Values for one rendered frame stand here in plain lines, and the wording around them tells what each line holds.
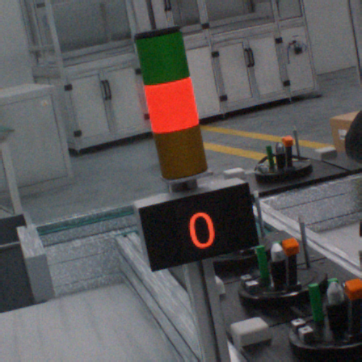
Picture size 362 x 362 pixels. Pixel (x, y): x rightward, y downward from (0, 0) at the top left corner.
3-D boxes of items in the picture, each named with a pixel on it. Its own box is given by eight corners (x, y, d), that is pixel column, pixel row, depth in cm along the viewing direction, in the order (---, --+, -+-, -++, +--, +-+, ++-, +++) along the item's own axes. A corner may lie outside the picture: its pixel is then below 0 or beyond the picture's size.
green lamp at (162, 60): (195, 77, 102) (186, 31, 101) (148, 86, 101) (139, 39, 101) (184, 74, 107) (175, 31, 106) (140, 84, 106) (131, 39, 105)
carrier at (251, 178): (350, 179, 229) (341, 127, 226) (252, 203, 224) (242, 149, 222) (314, 165, 252) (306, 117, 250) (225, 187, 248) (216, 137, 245)
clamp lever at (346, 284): (365, 334, 122) (365, 286, 118) (350, 338, 122) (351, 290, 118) (353, 316, 125) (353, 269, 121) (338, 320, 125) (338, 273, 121)
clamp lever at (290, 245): (300, 285, 146) (299, 244, 142) (288, 288, 145) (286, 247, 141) (292, 271, 149) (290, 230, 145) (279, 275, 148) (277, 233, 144)
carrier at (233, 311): (389, 306, 143) (376, 224, 140) (233, 349, 138) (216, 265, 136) (330, 268, 166) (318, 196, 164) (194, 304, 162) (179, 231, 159)
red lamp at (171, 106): (204, 124, 103) (195, 77, 102) (157, 134, 102) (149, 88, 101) (193, 119, 108) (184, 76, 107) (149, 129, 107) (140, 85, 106)
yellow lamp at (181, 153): (212, 170, 104) (204, 125, 103) (166, 181, 103) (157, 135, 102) (201, 164, 109) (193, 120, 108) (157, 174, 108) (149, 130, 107)
